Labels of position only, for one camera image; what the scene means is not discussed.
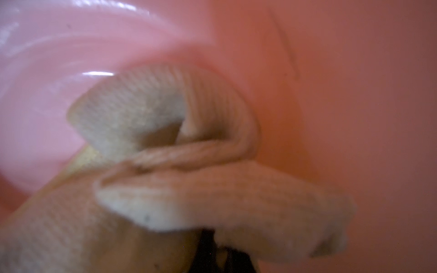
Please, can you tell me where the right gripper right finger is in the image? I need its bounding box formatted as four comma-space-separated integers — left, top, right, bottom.
225, 249, 256, 273

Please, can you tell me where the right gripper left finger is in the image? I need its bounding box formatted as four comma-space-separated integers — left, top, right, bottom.
189, 229, 217, 273

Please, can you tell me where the beige cleaning cloth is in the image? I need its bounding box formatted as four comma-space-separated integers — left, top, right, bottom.
1, 63, 356, 273

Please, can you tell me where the pink plastic bucket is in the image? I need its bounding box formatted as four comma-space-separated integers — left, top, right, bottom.
1, 1, 437, 273

